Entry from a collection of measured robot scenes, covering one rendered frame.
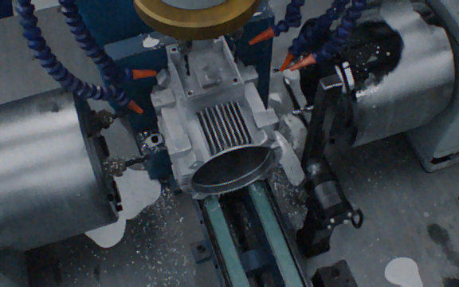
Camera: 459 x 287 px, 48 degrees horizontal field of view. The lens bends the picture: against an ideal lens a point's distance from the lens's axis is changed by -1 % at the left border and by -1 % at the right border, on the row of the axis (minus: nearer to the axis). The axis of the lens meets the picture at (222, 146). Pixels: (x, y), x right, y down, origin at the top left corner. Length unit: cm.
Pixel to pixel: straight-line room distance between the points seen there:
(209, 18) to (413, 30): 40
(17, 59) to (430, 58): 99
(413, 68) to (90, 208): 57
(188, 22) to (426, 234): 70
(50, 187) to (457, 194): 83
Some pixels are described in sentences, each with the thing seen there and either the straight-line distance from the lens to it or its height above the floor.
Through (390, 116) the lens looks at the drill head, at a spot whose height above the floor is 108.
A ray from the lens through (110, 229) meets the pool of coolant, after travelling 112.
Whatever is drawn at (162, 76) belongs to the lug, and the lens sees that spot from 93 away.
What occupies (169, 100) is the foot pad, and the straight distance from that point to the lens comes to 92.
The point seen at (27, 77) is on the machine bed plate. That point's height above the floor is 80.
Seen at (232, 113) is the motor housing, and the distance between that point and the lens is 87.
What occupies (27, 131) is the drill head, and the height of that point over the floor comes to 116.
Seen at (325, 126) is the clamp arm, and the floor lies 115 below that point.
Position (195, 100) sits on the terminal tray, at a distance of 83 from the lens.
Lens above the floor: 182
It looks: 60 degrees down
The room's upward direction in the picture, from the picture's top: 3 degrees counter-clockwise
